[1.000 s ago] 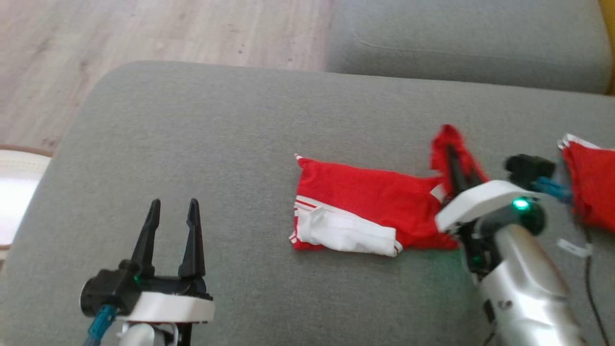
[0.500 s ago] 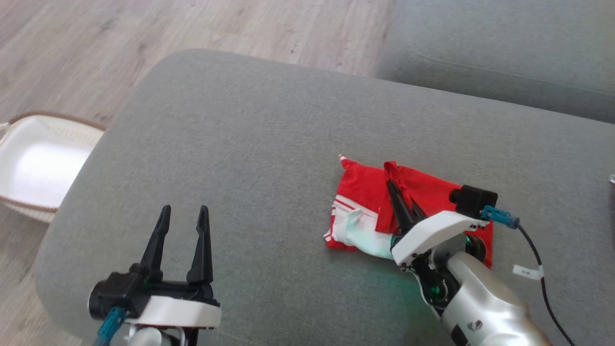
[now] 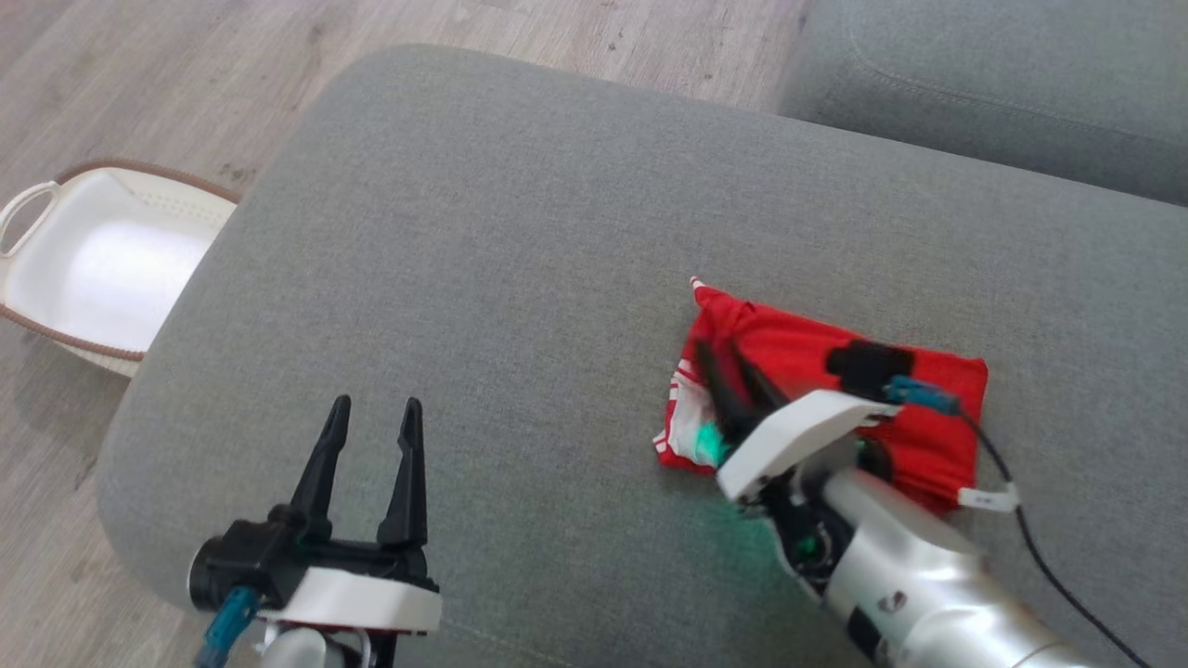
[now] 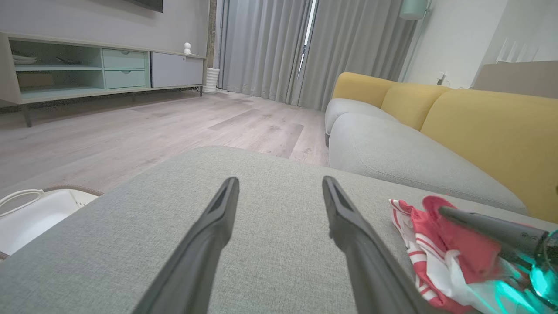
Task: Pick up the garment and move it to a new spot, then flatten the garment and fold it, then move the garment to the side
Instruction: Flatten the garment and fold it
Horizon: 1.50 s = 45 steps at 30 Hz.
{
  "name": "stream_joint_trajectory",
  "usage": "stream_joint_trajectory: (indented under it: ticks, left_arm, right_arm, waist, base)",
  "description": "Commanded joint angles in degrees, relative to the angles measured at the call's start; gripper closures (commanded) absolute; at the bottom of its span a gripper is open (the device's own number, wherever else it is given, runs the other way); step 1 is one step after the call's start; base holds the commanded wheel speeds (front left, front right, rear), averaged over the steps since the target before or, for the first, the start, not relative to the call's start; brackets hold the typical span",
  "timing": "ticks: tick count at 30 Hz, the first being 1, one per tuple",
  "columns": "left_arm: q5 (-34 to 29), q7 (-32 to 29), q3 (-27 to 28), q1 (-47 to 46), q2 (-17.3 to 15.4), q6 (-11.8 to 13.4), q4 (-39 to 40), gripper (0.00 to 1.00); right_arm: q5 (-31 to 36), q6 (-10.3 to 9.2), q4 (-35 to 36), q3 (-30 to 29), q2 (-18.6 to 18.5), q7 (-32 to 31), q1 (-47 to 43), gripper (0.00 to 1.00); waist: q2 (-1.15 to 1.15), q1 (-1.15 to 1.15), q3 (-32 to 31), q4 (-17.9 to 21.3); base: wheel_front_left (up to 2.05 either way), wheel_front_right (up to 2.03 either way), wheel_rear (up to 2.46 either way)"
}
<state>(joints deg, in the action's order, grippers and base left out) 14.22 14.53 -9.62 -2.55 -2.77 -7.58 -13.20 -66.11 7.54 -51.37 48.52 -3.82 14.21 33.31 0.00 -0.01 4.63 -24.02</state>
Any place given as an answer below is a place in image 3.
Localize grey sofa back cushion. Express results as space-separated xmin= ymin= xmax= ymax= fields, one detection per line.
xmin=778 ymin=0 xmax=1188 ymax=207

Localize grey sofa seat cushion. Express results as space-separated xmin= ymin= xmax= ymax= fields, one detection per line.
xmin=96 ymin=45 xmax=1188 ymax=668

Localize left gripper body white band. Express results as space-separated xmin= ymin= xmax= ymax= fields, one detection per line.
xmin=260 ymin=538 xmax=443 ymax=636

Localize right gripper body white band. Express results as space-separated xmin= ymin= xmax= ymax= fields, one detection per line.
xmin=717 ymin=390 xmax=897 ymax=595

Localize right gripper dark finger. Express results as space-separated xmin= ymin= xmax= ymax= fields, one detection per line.
xmin=730 ymin=343 xmax=790 ymax=423
xmin=694 ymin=339 xmax=757 ymax=448

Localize white laundry basket brown rim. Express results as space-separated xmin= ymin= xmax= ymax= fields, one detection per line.
xmin=0 ymin=158 xmax=240 ymax=377

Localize left black cable teal plug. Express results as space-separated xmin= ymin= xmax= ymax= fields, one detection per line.
xmin=193 ymin=586 xmax=263 ymax=668

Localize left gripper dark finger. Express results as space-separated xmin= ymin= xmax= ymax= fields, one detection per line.
xmin=290 ymin=394 xmax=352 ymax=544
xmin=376 ymin=397 xmax=428 ymax=550

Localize red jersey with 23 print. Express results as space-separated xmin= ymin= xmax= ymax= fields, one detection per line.
xmin=652 ymin=276 xmax=989 ymax=516

